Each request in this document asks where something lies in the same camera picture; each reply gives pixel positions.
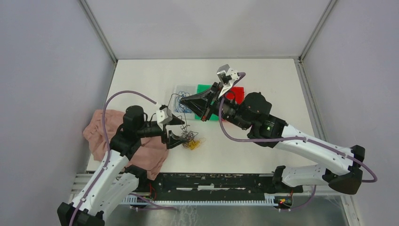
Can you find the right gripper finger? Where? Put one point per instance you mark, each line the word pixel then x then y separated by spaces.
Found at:
pixel 199 107
pixel 204 95

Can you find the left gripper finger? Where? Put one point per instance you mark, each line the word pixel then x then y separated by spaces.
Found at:
pixel 174 140
pixel 171 119

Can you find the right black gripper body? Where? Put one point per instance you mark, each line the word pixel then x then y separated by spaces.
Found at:
pixel 215 95

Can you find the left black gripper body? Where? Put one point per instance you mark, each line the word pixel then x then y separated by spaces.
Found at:
pixel 158 131

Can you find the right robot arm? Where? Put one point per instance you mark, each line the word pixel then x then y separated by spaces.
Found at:
pixel 339 168

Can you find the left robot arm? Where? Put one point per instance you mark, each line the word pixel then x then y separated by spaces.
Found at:
pixel 101 195

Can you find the green plastic bin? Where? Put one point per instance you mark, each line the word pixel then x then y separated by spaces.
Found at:
pixel 201 88

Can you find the red plastic bin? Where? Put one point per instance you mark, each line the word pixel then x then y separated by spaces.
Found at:
pixel 236 93

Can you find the pink cloth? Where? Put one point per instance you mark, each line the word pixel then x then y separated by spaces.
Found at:
pixel 150 155

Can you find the clear plastic bin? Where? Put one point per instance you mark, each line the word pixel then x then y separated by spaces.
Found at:
pixel 182 90

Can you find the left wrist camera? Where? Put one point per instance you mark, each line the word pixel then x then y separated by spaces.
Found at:
pixel 163 116

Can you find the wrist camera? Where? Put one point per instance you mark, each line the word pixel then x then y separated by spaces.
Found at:
pixel 163 116
pixel 227 76

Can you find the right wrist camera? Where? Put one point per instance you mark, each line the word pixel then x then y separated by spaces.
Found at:
pixel 227 76

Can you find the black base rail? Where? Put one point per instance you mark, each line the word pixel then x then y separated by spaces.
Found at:
pixel 213 187

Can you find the white cable duct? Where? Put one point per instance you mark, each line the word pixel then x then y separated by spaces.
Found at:
pixel 267 201

